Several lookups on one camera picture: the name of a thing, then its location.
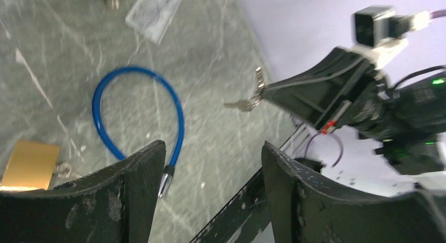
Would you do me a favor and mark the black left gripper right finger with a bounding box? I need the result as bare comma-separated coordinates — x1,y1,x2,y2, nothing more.
261,142,445,242

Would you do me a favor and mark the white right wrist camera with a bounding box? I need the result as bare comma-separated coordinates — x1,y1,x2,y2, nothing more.
351,6,432,69

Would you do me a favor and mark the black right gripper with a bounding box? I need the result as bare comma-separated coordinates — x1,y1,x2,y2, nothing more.
261,47,387,134

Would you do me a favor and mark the medium brass padlock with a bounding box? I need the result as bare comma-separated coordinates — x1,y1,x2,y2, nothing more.
1,140,60,192

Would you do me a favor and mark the plastic card packet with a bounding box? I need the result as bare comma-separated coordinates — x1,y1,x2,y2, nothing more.
125,0,182,45

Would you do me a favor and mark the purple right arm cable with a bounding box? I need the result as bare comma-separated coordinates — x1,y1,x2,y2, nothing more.
303,9,446,169

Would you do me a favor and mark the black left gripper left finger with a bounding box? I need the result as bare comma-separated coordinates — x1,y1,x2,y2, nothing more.
1,140,166,242

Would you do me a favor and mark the blue cable lock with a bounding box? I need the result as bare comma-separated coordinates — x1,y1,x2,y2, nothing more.
92,65,186,198

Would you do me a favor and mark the aluminium frame rail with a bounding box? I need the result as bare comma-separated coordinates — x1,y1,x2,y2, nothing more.
280,124,316,158

